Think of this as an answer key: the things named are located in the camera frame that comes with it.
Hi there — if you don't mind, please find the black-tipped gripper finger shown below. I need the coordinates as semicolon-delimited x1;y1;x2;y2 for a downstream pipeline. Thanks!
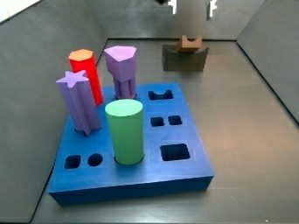
168;0;177;15

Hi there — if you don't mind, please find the blue shape-sorter base block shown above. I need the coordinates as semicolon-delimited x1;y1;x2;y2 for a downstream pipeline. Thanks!
48;83;213;205

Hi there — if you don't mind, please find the green cylinder peg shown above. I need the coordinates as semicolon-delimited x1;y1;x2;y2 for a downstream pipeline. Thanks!
105;99;144;165

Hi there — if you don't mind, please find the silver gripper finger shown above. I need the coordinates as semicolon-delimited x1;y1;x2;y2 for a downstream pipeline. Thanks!
208;0;217;18

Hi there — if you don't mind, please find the black curved fixture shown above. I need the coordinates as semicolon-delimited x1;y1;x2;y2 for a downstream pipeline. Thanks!
163;45;209;72

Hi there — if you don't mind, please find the brown arch object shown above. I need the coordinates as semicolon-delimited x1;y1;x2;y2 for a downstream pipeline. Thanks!
175;35;201;53

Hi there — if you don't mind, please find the red hexagonal peg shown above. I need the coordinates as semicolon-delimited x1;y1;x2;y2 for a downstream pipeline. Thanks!
69;49;104;106

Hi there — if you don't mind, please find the purple pentagon peg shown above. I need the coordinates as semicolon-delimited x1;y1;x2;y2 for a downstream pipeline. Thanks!
104;45;136;99

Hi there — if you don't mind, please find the purple star peg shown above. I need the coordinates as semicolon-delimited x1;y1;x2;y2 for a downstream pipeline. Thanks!
56;70;100;136

